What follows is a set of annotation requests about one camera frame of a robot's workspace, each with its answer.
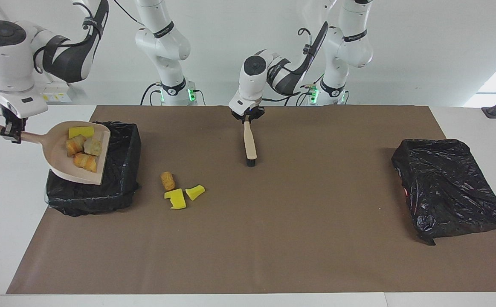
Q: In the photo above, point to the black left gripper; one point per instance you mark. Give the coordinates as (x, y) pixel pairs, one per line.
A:
(248, 113)

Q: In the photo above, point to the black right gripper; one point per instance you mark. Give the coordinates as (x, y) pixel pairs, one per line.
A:
(13, 120)

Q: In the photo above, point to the pink hand brush black bristles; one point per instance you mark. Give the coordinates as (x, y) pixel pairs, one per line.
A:
(250, 143)

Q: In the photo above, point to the pink plastic dustpan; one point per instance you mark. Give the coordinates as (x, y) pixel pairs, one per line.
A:
(58, 164)

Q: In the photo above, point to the toy croissant piece pale end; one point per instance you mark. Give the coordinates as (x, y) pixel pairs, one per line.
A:
(75, 146)

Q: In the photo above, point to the yellow sponge block green base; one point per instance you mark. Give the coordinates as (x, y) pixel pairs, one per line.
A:
(81, 131)

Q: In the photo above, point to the striped toy croissant piece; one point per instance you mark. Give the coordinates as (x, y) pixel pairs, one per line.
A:
(85, 162)

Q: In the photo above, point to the pale toy bread chunk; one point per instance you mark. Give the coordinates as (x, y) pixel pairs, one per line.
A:
(93, 146)

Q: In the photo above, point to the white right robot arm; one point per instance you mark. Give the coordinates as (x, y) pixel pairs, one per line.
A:
(9, 72)

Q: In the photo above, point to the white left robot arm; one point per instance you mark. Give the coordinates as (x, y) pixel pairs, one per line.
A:
(252, 81)

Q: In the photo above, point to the open bin with black bag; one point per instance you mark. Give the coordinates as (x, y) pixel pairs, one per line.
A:
(120, 179)

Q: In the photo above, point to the pink bin under bag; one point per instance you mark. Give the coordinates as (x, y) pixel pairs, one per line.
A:
(406, 192)

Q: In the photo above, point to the crumpled black trash bag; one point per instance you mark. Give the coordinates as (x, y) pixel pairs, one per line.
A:
(444, 187)

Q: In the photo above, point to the yellow green sponge wedge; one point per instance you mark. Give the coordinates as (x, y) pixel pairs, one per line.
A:
(195, 192)

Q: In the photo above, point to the brown toy potato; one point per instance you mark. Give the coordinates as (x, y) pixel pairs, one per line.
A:
(168, 181)

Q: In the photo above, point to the yellow sponge piece notched edge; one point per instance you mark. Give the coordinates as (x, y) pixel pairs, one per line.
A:
(176, 199)

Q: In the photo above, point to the brown table mat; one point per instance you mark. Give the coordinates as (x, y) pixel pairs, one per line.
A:
(248, 264)

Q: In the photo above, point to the white wall socket outlet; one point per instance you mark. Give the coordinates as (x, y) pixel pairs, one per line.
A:
(60, 96)

